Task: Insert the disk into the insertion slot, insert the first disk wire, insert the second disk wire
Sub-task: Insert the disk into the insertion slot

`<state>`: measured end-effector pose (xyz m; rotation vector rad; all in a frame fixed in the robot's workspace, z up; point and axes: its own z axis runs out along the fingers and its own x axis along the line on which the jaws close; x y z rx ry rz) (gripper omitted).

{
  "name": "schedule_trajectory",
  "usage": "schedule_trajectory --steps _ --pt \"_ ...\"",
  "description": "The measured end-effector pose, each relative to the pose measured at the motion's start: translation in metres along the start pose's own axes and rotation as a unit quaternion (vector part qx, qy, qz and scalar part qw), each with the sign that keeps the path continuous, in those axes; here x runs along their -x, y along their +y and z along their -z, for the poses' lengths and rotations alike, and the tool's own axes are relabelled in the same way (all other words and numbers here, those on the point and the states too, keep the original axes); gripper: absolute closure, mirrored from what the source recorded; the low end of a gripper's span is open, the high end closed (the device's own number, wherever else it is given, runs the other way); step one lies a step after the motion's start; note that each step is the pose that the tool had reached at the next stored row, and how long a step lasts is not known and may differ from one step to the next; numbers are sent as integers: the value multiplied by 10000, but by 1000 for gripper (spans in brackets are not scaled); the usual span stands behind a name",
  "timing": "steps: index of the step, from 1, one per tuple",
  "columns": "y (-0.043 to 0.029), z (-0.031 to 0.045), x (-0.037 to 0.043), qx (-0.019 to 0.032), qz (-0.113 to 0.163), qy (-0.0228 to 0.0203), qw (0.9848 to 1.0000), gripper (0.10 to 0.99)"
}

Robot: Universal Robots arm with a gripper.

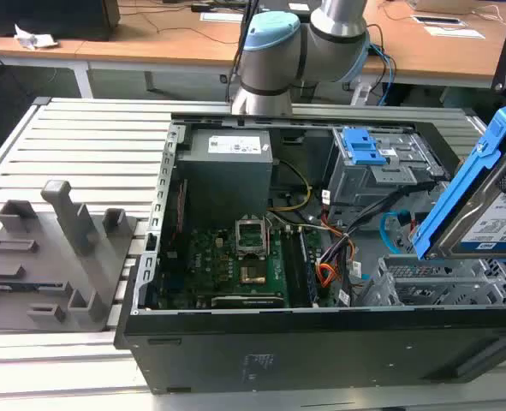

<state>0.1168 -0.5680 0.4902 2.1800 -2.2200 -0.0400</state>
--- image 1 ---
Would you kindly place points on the hard disk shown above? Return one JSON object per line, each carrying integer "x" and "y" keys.
{"x": 449, "y": 197}

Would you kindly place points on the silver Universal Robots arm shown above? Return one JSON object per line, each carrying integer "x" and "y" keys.
{"x": 278, "y": 55}

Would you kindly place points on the silver disk bay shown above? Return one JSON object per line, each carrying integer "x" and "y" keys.
{"x": 428, "y": 287}

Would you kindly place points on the black RAM slot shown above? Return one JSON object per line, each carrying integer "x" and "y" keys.
{"x": 292, "y": 265}

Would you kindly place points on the white paper sheet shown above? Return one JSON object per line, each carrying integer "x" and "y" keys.
{"x": 220, "y": 17}
{"x": 454, "y": 32}

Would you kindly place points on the metal drive cage blue latch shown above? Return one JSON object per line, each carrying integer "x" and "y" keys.
{"x": 364, "y": 180}

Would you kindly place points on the RAM stick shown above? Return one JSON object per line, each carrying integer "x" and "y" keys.
{"x": 308, "y": 274}

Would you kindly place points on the grey power supply unit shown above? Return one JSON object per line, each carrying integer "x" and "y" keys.
{"x": 222, "y": 180}

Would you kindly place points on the CPU socket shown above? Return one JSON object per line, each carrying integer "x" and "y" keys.
{"x": 252, "y": 275}

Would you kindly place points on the black open PC case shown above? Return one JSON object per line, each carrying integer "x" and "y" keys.
{"x": 321, "y": 355}

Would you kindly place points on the black expansion card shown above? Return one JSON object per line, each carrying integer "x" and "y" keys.
{"x": 248, "y": 301}

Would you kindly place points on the wooden desk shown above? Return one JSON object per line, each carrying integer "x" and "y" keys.
{"x": 150, "y": 38}

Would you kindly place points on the green motherboard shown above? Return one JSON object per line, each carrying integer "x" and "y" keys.
{"x": 210, "y": 257}

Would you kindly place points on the black box on desk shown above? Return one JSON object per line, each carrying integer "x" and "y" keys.
{"x": 51, "y": 17}

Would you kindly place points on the crumpled white paper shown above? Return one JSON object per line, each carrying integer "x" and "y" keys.
{"x": 34, "y": 38}

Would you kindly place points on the grey parts rack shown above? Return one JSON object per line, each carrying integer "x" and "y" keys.
{"x": 43, "y": 274}

